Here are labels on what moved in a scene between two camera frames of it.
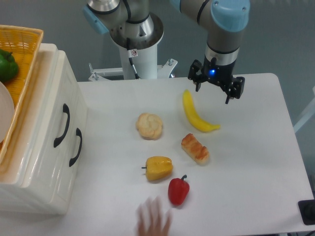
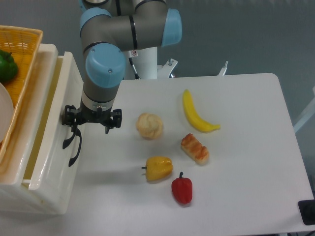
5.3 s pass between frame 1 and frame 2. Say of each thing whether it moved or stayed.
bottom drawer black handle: stayed
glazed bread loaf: stayed
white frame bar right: stayed
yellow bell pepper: stayed
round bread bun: stayed
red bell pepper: moved
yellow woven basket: stayed
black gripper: moved
